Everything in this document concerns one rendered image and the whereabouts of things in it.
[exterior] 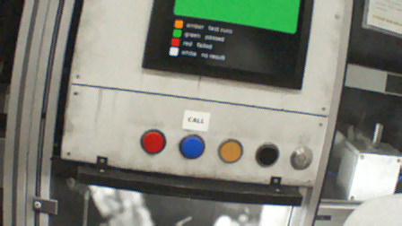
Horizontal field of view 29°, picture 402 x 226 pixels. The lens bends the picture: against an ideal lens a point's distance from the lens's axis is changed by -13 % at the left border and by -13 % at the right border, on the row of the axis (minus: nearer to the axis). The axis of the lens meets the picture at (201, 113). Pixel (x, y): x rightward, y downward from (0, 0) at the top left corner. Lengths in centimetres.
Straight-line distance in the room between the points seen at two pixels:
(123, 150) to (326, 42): 36
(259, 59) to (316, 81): 11
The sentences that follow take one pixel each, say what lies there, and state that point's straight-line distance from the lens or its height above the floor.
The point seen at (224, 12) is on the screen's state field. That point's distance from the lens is 130.
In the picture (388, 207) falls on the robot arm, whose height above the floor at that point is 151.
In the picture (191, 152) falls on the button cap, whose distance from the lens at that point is 135.
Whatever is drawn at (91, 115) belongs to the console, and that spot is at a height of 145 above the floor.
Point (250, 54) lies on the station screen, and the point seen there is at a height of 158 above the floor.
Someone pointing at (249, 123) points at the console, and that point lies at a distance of 137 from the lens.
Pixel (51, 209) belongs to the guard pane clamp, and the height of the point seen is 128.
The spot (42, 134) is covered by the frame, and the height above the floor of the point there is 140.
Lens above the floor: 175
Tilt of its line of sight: 12 degrees down
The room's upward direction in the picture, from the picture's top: 10 degrees clockwise
